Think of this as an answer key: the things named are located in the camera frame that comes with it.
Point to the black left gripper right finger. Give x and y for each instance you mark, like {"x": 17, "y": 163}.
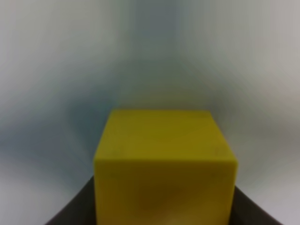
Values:
{"x": 245, "y": 212}

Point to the yellow block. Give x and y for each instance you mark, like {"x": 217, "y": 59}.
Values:
{"x": 163, "y": 167}

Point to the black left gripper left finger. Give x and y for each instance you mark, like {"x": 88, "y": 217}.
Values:
{"x": 80, "y": 210}

